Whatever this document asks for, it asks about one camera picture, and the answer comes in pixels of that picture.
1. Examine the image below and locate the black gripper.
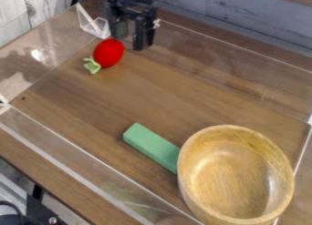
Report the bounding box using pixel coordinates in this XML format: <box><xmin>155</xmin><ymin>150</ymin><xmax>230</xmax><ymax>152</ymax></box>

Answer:
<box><xmin>107</xmin><ymin>0</ymin><xmax>159</xmax><ymax>51</ymax></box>

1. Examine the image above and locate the red plush strawberry toy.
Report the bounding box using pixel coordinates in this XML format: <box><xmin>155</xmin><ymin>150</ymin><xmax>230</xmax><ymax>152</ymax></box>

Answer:
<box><xmin>83</xmin><ymin>38</ymin><xmax>124</xmax><ymax>75</ymax></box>

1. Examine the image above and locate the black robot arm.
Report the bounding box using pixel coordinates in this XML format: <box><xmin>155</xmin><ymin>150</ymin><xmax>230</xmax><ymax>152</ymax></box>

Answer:
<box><xmin>105</xmin><ymin>0</ymin><xmax>159</xmax><ymax>51</ymax></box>

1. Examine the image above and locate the green rectangular block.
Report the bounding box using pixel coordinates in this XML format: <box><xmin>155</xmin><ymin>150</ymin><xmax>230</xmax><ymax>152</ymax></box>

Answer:
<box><xmin>123</xmin><ymin>123</ymin><xmax>180</xmax><ymax>174</ymax></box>

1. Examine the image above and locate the wooden bowl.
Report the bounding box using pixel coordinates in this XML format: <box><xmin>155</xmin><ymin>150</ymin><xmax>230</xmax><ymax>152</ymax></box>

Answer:
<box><xmin>176</xmin><ymin>125</ymin><xmax>294</xmax><ymax>225</ymax></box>

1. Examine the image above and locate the black clamp with screw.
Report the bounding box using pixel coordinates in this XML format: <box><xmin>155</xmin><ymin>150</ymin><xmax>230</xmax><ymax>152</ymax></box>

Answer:
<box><xmin>0</xmin><ymin>184</ymin><xmax>68</xmax><ymax>225</ymax></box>

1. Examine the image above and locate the clear acrylic left wall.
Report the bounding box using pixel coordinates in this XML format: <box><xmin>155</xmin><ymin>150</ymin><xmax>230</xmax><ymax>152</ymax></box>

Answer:
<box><xmin>0</xmin><ymin>6</ymin><xmax>95</xmax><ymax>107</ymax></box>

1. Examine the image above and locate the clear acrylic wall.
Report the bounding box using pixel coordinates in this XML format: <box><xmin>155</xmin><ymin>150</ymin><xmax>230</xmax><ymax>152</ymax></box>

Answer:
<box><xmin>0</xmin><ymin>105</ymin><xmax>203</xmax><ymax>225</ymax></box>
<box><xmin>139</xmin><ymin>9</ymin><xmax>312</xmax><ymax>121</ymax></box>
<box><xmin>0</xmin><ymin>6</ymin><xmax>95</xmax><ymax>107</ymax></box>

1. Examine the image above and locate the clear acrylic back wall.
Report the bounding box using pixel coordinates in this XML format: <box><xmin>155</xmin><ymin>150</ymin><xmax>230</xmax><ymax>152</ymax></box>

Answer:
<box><xmin>139</xmin><ymin>9</ymin><xmax>312</xmax><ymax>121</ymax></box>

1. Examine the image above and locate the clear acrylic front wall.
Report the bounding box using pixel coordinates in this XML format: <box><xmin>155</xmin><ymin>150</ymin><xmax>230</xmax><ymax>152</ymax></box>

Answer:
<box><xmin>0</xmin><ymin>105</ymin><xmax>203</xmax><ymax>225</ymax></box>

